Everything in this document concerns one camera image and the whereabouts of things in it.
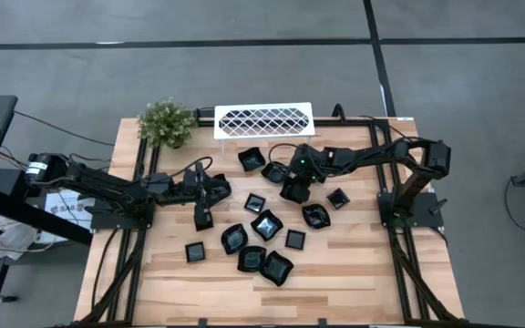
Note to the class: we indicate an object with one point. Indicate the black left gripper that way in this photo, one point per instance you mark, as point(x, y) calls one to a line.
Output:
point(185, 191)

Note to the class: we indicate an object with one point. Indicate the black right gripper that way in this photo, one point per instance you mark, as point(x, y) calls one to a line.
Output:
point(312, 164)

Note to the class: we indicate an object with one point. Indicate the black wavy square mini plate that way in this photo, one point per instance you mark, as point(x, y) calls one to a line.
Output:
point(276, 269)
point(267, 225)
point(251, 159)

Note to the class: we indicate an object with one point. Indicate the black leaf-shaped mini plate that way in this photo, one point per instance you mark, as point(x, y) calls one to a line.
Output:
point(316, 216)
point(252, 259)
point(274, 173)

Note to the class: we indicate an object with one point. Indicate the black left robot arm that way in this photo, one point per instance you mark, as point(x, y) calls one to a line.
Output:
point(103, 187)

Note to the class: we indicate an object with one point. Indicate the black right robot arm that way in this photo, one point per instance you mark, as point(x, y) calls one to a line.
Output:
point(372, 157)

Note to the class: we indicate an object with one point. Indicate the white lattice shelf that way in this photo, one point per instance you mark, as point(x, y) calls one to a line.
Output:
point(219, 134)

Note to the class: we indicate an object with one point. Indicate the large dark bowl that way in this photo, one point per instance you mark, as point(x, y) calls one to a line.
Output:
point(234, 239)

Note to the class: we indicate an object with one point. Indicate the green potted plant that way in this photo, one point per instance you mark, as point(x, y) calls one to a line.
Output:
point(167, 123)

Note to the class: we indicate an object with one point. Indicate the black table clamp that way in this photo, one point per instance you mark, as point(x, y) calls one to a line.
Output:
point(202, 323)
point(322, 323)

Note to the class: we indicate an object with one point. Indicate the white cardboard box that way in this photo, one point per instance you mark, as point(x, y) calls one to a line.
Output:
point(64, 205)

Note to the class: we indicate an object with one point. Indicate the white bag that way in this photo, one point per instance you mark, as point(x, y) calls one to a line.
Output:
point(7, 237)

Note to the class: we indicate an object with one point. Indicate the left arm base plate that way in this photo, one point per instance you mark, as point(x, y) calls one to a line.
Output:
point(121, 222)

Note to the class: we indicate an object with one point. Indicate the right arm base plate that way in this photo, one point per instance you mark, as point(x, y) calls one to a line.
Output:
point(422, 214)

